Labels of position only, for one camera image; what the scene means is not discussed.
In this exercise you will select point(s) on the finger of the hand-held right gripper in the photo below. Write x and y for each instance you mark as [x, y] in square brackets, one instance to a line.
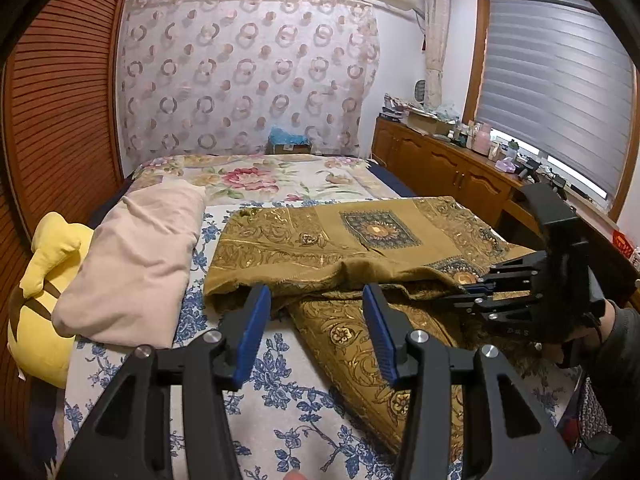
[520, 267]
[500, 305]

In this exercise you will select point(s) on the black desk gadget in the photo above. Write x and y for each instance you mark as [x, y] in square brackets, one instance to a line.
[527, 169]

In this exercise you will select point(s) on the beige pillow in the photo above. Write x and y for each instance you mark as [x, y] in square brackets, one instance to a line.
[135, 260]

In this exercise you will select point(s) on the blue floral bedsheet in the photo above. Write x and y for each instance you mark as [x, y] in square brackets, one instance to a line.
[280, 410]

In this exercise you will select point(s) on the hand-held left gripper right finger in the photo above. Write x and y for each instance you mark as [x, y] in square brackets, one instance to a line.
[382, 335]

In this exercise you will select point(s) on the red packet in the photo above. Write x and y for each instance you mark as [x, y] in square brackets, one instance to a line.
[622, 242]

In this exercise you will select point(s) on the person's right hand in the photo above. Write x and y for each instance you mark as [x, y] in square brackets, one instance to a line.
[609, 317]

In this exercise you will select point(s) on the beige lace curtain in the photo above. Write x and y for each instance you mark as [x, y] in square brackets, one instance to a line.
[435, 35]

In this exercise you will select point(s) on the pink container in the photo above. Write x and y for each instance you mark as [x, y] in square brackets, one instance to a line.
[482, 140]

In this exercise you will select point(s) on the purple tissue pack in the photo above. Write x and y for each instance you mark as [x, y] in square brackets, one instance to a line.
[504, 166]

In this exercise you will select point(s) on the stack of papers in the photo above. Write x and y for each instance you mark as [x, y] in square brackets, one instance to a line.
[397, 106]

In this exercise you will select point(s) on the yellow plush toy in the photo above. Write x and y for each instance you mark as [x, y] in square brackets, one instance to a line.
[35, 350]

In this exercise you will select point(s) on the mustard patterned sunflower shirt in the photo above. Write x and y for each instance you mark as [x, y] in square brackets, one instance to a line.
[350, 340]

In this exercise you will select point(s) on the pink floral quilt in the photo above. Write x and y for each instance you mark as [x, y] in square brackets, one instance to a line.
[260, 180]

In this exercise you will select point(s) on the wooden cabinet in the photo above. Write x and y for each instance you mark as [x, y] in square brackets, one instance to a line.
[425, 160]

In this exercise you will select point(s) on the flat cardboard box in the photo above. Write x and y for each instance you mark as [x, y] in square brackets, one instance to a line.
[425, 122]

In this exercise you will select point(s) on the person's dotted dark garment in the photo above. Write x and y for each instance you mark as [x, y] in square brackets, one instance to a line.
[592, 415]

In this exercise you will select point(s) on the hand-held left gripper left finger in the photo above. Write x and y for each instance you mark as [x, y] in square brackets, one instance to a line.
[252, 330]

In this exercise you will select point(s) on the cardboard box with blue cloth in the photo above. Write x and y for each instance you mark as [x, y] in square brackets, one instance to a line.
[290, 147]

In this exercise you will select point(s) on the wooden louvered door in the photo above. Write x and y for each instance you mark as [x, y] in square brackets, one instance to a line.
[60, 110]

